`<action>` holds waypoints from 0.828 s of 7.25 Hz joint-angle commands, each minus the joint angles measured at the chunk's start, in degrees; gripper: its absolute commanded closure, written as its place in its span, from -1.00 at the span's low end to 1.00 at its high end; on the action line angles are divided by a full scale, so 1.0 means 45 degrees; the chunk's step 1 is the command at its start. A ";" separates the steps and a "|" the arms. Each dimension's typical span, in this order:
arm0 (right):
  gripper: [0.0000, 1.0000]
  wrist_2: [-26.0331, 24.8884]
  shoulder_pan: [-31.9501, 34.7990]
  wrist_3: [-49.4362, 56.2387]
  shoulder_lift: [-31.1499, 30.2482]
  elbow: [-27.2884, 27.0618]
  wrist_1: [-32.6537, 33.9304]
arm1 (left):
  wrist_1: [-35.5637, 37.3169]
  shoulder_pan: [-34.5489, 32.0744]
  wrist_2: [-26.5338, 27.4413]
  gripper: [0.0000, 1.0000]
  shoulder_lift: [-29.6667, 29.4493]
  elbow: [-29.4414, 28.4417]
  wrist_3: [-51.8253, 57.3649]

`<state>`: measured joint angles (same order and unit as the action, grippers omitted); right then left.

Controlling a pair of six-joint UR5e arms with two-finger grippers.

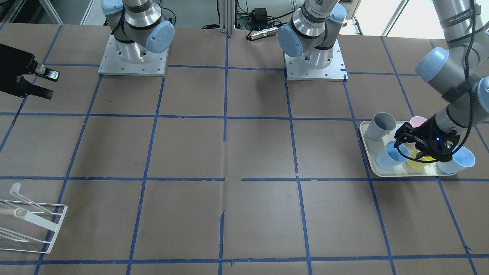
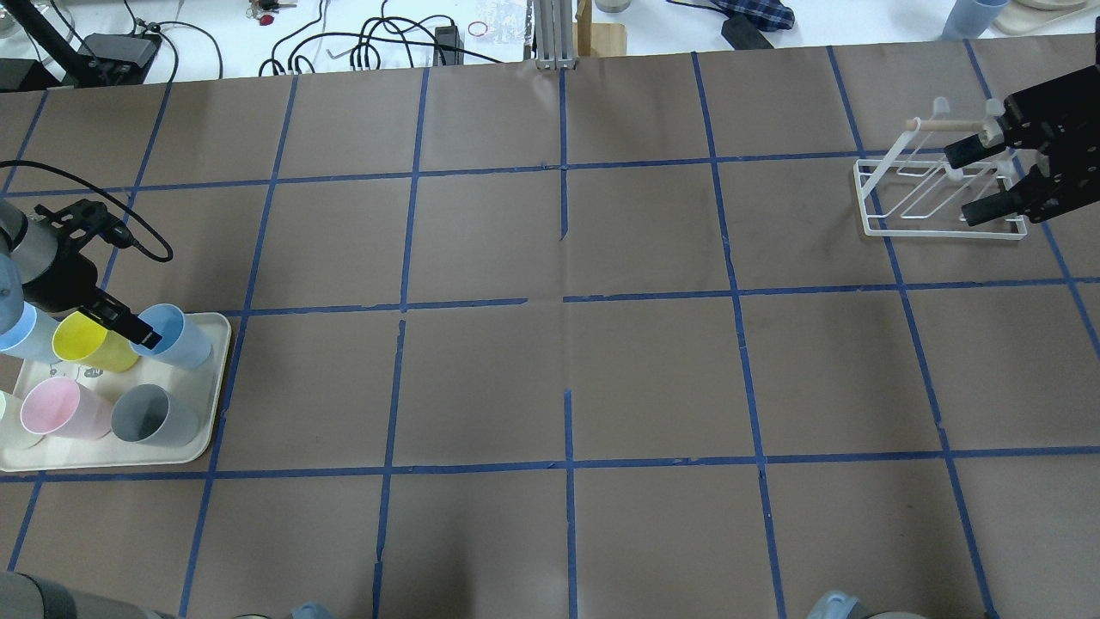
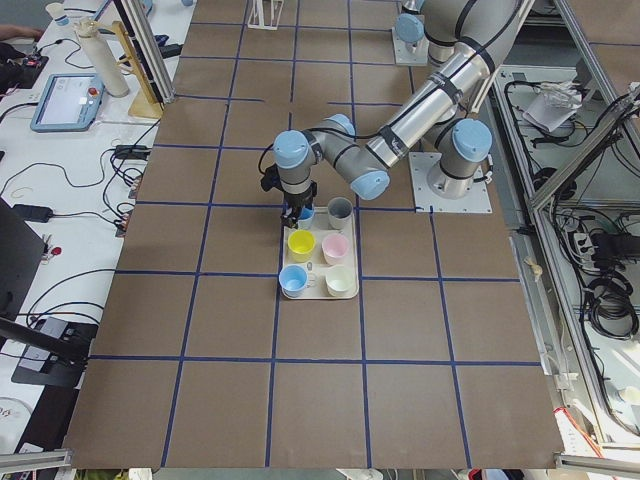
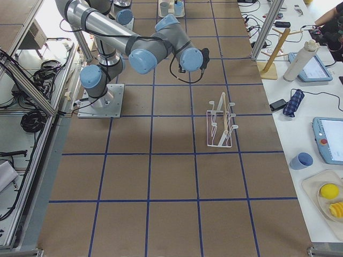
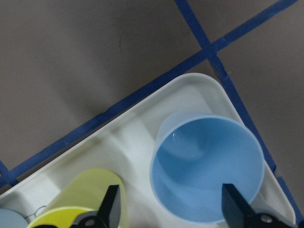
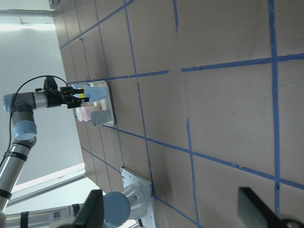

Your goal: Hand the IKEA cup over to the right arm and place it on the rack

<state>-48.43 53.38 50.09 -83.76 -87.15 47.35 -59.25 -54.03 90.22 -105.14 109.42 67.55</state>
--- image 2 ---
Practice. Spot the white wire cup rack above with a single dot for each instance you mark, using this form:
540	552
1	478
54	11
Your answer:
913	191

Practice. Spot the wooden mug tree stand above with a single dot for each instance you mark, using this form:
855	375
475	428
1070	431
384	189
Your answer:
597	39

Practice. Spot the grey plastic cup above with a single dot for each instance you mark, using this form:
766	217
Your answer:
152	416

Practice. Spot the folded plaid umbrella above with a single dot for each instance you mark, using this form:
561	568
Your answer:
766	15

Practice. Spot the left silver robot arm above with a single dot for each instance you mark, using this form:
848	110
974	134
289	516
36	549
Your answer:
43	264

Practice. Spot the yellow plastic cup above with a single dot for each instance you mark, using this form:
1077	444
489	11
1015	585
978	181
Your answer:
83	341

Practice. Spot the dark blue cup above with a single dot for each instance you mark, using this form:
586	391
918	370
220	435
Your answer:
968	19

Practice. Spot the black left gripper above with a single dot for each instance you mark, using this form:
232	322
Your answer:
62	284

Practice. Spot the black small case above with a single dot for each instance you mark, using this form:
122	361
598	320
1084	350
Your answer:
742	35

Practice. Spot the cream plastic tray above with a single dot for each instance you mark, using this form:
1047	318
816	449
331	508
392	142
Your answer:
199	389

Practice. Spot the aluminium frame post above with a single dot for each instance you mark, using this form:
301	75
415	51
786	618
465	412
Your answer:
552	38

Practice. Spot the cream plastic cup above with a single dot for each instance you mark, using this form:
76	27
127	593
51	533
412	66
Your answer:
13	434

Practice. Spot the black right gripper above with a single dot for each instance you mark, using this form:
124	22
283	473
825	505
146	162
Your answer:
1068	163

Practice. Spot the pink plastic cup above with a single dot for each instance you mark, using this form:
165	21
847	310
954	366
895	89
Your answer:
61	408

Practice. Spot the light blue plastic cup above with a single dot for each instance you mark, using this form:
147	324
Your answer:
183	344

